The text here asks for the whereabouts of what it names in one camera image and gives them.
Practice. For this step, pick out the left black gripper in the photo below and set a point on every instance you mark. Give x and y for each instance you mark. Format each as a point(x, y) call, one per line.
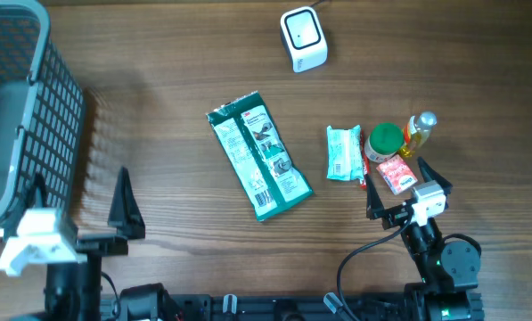
point(121, 205)

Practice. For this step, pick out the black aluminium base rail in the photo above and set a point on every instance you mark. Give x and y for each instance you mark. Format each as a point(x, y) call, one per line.
point(369, 307)

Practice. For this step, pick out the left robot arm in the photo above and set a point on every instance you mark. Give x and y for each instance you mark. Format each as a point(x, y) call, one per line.
point(73, 291)

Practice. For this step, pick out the yellow dish soap bottle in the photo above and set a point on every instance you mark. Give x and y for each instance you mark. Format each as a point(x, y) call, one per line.
point(416, 132)

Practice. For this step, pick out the white barcode scanner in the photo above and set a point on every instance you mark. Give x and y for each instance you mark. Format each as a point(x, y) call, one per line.
point(303, 38)

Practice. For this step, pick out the green lid stock jar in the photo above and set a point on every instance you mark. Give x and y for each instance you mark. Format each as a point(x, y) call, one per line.
point(383, 142)

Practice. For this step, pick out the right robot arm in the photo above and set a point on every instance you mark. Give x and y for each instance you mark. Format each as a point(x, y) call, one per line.
point(448, 264)

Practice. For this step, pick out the orange white tissue pack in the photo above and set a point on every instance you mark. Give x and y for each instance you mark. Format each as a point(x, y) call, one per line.
point(396, 173)

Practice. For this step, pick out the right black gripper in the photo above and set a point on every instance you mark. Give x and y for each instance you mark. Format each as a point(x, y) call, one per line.
point(376, 209)

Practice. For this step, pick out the mint green wipes packet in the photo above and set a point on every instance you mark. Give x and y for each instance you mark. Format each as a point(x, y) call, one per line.
point(345, 160)

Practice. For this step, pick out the red Nescafe coffee sachet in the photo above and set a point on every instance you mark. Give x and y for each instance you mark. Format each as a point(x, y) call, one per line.
point(365, 162)

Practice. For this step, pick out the green 3M gloves packet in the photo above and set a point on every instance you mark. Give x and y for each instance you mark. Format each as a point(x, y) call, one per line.
point(250, 139)

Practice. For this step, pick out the grey plastic mesh basket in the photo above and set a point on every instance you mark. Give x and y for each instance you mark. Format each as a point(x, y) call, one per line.
point(42, 111)

